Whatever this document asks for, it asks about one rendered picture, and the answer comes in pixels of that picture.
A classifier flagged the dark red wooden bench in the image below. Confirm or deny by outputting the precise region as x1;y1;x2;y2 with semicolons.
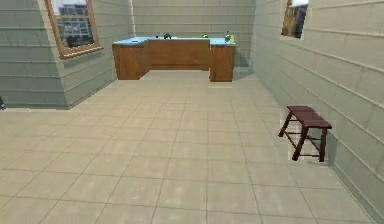
278;105;333;163

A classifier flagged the wooden framed window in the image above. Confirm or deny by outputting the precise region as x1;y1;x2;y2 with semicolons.
44;0;104;61
281;0;310;40

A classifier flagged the wooden counter with blue top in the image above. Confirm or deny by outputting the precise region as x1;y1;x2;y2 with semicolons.
111;36;237;83

